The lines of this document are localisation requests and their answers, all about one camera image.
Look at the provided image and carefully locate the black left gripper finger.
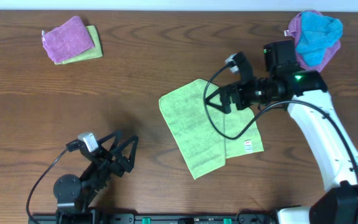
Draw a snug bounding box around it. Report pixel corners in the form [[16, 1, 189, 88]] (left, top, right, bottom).
[[97, 130, 122, 152], [116, 135, 139, 162]]

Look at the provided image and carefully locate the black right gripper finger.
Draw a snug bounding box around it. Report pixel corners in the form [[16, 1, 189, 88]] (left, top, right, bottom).
[[204, 100, 226, 113], [204, 88, 220, 103]]

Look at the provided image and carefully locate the light green microfiber cloth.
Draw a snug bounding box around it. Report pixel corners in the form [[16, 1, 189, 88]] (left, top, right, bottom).
[[158, 79, 264, 179]]

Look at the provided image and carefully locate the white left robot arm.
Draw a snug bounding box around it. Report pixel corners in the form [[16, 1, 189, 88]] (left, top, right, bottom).
[[53, 131, 139, 223]]

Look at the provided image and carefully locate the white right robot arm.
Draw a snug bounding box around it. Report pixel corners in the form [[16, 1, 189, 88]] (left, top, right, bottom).
[[203, 40, 358, 223]]

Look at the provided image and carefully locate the crumpled purple cloth under blue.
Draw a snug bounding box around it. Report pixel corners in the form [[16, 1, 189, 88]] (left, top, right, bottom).
[[284, 9, 342, 73]]

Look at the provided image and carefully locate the folded green cloth under purple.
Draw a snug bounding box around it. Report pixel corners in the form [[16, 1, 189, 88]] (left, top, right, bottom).
[[55, 26, 103, 65]]

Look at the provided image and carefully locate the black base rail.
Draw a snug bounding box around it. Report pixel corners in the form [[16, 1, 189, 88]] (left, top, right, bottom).
[[27, 209, 278, 224]]

